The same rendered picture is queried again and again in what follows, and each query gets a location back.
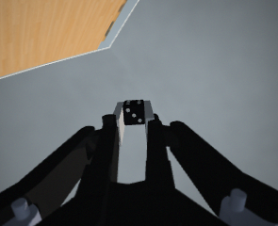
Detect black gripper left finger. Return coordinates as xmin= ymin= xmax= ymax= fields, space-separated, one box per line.
xmin=0 ymin=102 xmax=125 ymax=226

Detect black die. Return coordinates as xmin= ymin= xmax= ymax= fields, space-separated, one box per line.
xmin=123 ymin=100 xmax=145 ymax=125

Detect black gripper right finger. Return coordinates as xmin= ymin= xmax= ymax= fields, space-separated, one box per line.
xmin=143 ymin=101 xmax=278 ymax=226

